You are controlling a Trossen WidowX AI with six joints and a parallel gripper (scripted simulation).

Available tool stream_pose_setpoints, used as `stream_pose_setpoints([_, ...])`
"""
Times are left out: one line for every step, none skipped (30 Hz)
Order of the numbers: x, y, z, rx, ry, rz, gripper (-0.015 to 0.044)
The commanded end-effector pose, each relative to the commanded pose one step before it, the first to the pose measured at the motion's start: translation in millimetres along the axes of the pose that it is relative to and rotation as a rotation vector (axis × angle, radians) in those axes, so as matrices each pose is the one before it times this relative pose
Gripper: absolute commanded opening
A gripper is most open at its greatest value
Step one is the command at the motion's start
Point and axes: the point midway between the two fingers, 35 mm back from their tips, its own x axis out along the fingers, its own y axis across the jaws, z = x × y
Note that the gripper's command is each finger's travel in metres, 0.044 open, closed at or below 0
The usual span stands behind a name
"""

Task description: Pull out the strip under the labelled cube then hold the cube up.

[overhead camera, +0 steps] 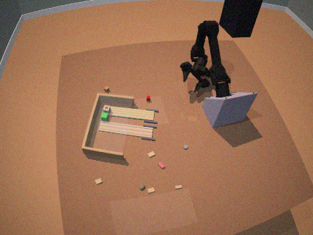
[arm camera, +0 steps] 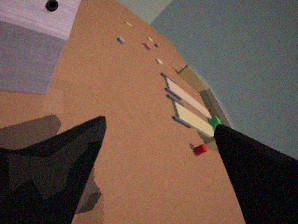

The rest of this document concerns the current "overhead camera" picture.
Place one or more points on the pink rectangular block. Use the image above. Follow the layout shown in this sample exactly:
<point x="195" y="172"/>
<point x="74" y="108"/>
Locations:
<point x="161" y="165"/>

